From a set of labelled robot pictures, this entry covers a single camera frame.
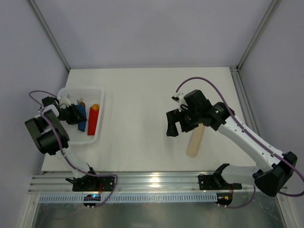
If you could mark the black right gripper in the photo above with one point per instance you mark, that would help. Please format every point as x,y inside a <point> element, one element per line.
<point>178,118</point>

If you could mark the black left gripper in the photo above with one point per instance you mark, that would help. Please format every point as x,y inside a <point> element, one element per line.
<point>73,115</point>

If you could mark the blue paper napkin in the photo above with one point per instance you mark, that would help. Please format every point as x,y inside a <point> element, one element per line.
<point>82,122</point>

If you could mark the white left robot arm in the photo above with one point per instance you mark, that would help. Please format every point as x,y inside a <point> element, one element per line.
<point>50,137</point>

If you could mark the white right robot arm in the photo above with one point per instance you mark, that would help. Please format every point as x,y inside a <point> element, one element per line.
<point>273,167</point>

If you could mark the red bottle orange cap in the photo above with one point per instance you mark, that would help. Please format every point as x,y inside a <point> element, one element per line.
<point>93,119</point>

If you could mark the white plastic basket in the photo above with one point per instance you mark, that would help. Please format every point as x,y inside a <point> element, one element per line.
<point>89,102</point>

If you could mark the beige cutlery tray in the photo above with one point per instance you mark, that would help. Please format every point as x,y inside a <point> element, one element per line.
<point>195,141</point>

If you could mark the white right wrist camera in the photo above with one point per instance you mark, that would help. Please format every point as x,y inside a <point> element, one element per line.
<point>179,98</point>

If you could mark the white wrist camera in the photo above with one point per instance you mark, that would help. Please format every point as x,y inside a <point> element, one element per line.
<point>179,98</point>
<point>64,100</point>

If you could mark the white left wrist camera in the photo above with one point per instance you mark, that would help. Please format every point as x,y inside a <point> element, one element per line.
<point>64,100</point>

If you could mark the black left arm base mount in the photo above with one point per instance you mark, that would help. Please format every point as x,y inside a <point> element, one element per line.
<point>89,183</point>

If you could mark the aluminium table edge rail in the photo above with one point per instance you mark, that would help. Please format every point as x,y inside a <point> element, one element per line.
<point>128,182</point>

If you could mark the aluminium frame post right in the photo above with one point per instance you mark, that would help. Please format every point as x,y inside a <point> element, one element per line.
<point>266,18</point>

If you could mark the aluminium frame post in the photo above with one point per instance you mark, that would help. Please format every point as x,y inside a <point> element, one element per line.
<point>266,18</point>
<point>43,23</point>

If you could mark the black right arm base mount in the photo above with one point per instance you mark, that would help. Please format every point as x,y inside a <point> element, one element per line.
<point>214,182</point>

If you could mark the aluminium side rail right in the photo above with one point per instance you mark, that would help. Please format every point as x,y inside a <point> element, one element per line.
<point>243,98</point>

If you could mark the white slotted cable duct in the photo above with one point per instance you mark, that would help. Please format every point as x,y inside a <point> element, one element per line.
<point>128,198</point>

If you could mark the aluminium frame post left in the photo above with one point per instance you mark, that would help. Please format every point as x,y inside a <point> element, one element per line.
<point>43,23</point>

